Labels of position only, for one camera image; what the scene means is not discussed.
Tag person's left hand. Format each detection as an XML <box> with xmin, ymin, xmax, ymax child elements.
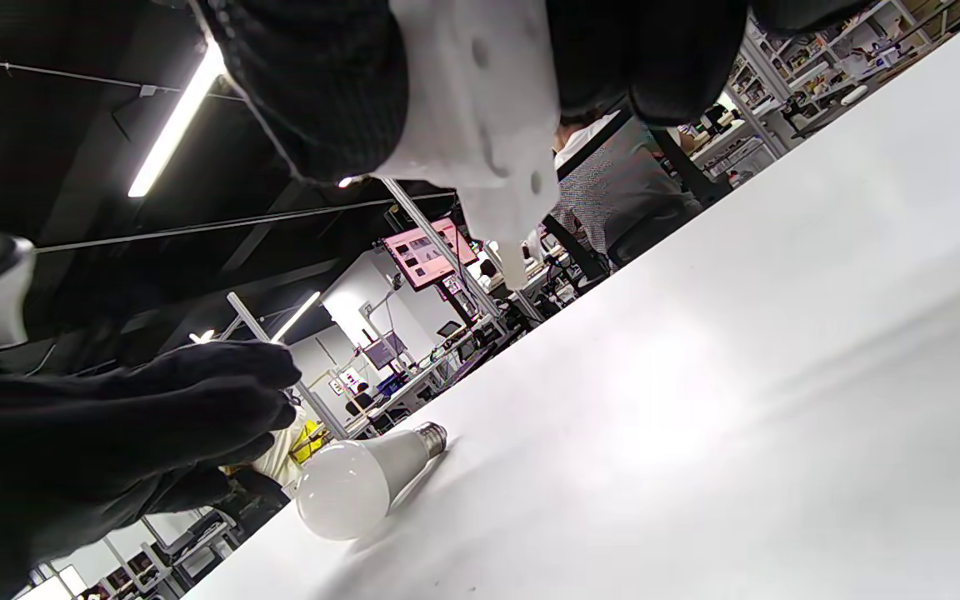
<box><xmin>0</xmin><ymin>340</ymin><xmax>303</xmax><ymax>600</ymax></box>

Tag person's right hand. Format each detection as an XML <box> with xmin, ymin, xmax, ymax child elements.
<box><xmin>197</xmin><ymin>0</ymin><xmax>864</xmax><ymax>184</ymax></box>

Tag white light socket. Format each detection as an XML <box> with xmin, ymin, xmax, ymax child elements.
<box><xmin>376</xmin><ymin>0</ymin><xmax>566</xmax><ymax>289</ymax></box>

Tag white light bulb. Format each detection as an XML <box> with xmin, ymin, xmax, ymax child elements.
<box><xmin>295</xmin><ymin>422</ymin><xmax>448</xmax><ymax>542</ymax></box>

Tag long ceiling lamp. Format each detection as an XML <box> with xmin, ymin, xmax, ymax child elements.
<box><xmin>127</xmin><ymin>39</ymin><xmax>228</xmax><ymax>199</ymax></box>

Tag thin white pole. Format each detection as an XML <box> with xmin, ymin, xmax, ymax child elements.
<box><xmin>226</xmin><ymin>292</ymin><xmax>353</xmax><ymax>441</ymax></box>

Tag monitor with pink screen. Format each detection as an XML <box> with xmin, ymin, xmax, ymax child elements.
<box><xmin>382</xmin><ymin>217</ymin><xmax>481</xmax><ymax>293</ymax></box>

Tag short ceiling lamp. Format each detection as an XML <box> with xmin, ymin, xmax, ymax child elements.
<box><xmin>270</xmin><ymin>290</ymin><xmax>323</xmax><ymax>344</ymax></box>

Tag small grey monitor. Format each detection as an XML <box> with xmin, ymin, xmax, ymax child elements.
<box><xmin>362</xmin><ymin>332</ymin><xmax>408</xmax><ymax>373</ymax></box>

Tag cluttered storage shelves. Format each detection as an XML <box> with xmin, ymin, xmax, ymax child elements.
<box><xmin>726</xmin><ymin>0</ymin><xmax>960</xmax><ymax>186</ymax></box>

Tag white frame pole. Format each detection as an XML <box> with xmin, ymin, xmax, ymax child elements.
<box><xmin>378</xmin><ymin>175</ymin><xmax>506</xmax><ymax>323</ymax></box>

